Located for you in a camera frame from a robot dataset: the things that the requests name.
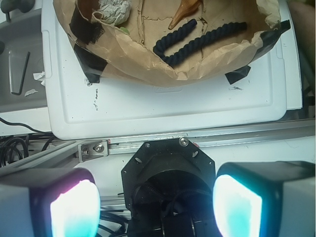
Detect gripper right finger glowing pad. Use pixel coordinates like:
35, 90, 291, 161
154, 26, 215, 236
213, 161, 316, 237

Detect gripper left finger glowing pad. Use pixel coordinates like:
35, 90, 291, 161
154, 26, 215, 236
0, 168, 101, 237

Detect dark blue twisted rope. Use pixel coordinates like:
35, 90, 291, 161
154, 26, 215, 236
153, 19, 248, 67

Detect white plastic tray lid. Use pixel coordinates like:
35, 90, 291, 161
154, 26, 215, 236
41, 0, 302, 140

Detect black allen key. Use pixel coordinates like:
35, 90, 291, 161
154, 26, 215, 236
8, 51, 31, 95

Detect brown paper bag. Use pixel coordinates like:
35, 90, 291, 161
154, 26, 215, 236
53, 0, 290, 87

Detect crumpled white paper ball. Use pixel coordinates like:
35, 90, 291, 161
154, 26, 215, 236
92, 0, 132, 26

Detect orange plastic conch shell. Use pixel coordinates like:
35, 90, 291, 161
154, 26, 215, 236
168, 0, 202, 30

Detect aluminium extrusion rail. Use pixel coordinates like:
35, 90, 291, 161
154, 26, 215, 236
2, 118, 316, 182

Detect metal corner bracket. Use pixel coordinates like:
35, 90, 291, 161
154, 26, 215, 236
78, 140, 109, 163

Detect black power cables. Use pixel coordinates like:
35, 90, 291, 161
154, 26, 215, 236
0, 117, 59, 167

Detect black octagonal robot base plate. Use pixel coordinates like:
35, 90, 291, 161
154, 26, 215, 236
121, 139, 219, 237

